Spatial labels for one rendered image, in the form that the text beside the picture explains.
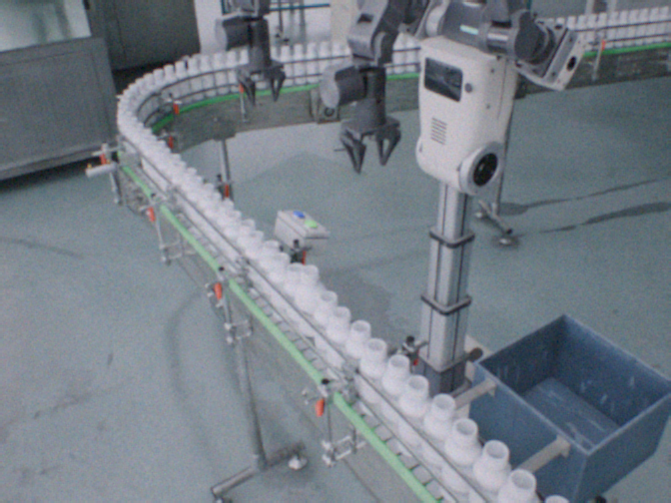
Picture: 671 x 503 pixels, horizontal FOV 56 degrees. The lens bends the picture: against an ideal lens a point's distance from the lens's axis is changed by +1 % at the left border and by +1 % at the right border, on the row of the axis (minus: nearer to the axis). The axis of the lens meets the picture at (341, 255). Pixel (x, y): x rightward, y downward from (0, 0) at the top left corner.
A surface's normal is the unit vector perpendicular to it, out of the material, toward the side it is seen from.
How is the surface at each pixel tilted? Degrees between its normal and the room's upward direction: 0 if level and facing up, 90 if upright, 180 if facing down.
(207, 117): 90
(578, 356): 90
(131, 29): 90
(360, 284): 0
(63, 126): 90
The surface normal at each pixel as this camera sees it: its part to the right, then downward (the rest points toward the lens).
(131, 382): -0.02, -0.83
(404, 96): 0.28, 0.53
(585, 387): -0.83, 0.33
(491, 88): 0.56, 0.45
